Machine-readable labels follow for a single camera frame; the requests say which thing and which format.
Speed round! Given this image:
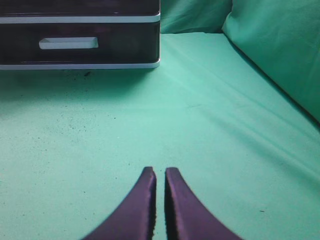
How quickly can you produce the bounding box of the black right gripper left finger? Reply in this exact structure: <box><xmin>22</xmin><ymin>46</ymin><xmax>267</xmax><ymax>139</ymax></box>
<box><xmin>84</xmin><ymin>166</ymin><xmax>157</xmax><ymax>240</ymax></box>

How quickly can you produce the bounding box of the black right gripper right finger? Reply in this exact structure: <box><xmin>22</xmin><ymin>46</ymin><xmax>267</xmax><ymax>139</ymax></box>
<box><xmin>164</xmin><ymin>167</ymin><xmax>241</xmax><ymax>240</ymax></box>

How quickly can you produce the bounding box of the dark translucent bottom drawer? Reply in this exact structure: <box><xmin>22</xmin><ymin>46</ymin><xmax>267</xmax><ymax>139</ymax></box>
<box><xmin>0</xmin><ymin>22</ymin><xmax>160</xmax><ymax>65</ymax></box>

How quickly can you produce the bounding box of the dark translucent drawer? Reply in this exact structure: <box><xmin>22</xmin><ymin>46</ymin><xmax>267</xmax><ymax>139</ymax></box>
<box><xmin>0</xmin><ymin>22</ymin><xmax>160</xmax><ymax>65</ymax></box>
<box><xmin>0</xmin><ymin>0</ymin><xmax>161</xmax><ymax>17</ymax></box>

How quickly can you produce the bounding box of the dark translucent middle drawer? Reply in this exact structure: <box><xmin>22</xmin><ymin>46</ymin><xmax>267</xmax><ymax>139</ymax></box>
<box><xmin>0</xmin><ymin>0</ymin><xmax>161</xmax><ymax>17</ymax></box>

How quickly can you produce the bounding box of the green table cloth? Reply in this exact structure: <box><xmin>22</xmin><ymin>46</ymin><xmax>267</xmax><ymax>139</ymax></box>
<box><xmin>0</xmin><ymin>33</ymin><xmax>320</xmax><ymax>240</ymax></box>

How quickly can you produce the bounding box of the green backdrop cloth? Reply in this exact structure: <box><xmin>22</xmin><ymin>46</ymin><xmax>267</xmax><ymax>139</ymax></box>
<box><xmin>160</xmin><ymin>0</ymin><xmax>320</xmax><ymax>119</ymax></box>

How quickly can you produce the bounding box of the white drawer cabinet frame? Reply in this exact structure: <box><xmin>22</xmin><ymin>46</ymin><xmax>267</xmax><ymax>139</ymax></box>
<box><xmin>0</xmin><ymin>10</ymin><xmax>161</xmax><ymax>70</ymax></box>

